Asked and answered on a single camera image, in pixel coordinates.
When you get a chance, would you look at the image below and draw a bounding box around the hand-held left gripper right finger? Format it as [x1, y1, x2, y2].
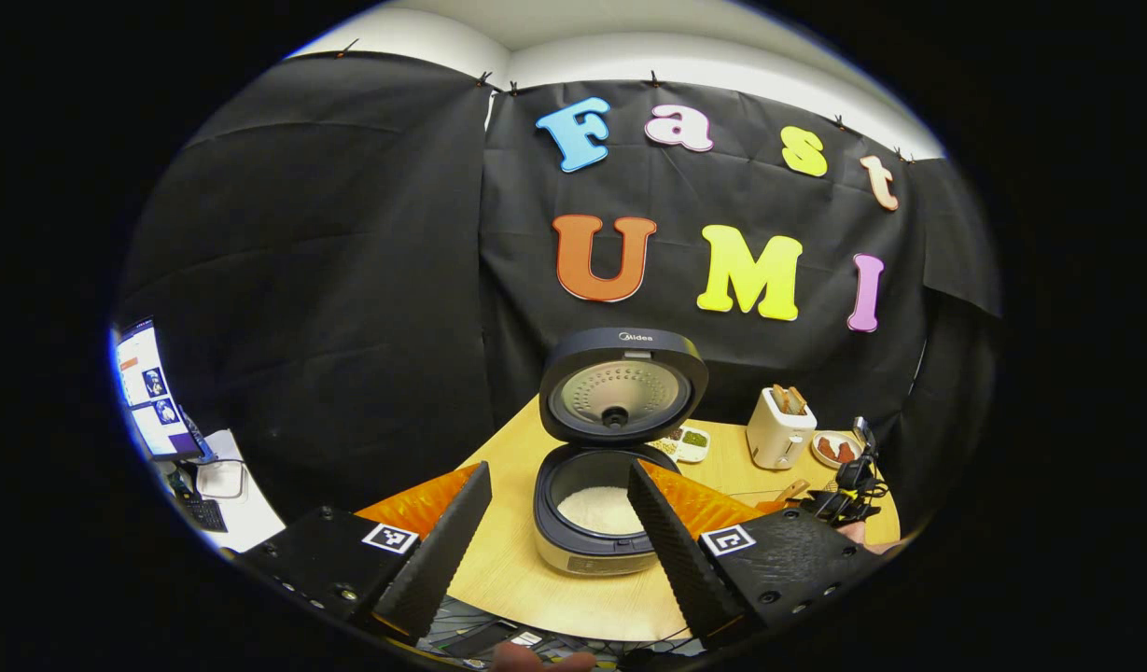
[626, 459, 887, 650]

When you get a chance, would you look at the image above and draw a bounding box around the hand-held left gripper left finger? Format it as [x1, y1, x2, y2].
[235, 461, 493, 647]

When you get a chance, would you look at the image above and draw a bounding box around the wooden spoon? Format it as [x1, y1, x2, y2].
[755, 480, 810, 511]

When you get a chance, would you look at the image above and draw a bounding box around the white rice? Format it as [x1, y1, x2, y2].
[556, 485, 644, 536]

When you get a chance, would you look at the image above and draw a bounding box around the dark grey rice cooker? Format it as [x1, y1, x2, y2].
[533, 327, 709, 577]

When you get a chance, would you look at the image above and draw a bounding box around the white round plate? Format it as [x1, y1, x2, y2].
[811, 431, 863, 469]

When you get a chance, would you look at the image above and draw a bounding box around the white toaster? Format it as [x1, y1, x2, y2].
[747, 385, 818, 470]

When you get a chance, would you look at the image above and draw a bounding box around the black flat device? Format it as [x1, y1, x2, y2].
[441, 620, 516, 660]

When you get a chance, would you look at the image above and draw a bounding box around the white divided seasoning tray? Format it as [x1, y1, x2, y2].
[648, 425, 711, 465]

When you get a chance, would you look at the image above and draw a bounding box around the white side desk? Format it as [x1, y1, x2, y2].
[158, 429, 285, 553]

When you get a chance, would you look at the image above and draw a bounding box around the black keyboard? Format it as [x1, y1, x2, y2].
[176, 495, 229, 533]

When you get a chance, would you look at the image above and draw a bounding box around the black backdrop cloth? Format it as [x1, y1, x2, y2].
[116, 51, 1003, 538]

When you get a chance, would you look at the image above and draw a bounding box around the computer monitor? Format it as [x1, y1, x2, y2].
[114, 319, 203, 460]

